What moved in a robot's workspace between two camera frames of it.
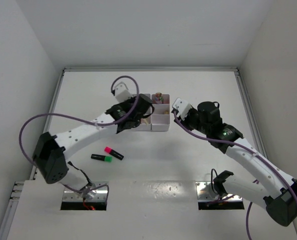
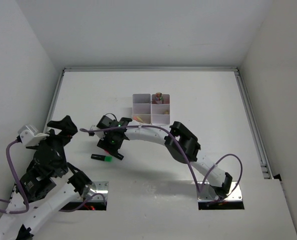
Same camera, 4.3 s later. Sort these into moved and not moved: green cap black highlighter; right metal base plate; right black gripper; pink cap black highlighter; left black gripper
Moved: left black gripper; right black gripper
Not moved: pink cap black highlighter; green cap black highlighter; right metal base plate
